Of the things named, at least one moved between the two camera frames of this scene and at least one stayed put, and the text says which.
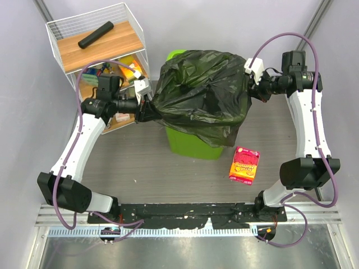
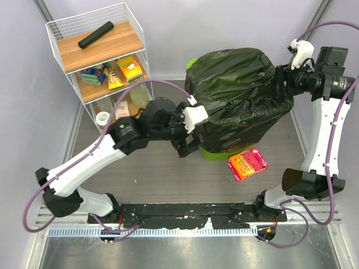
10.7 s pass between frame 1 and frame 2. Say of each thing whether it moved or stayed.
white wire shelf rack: stayed
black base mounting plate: stayed
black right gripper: moved
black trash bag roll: stayed
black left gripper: moved
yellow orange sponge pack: stayed
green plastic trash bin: moved
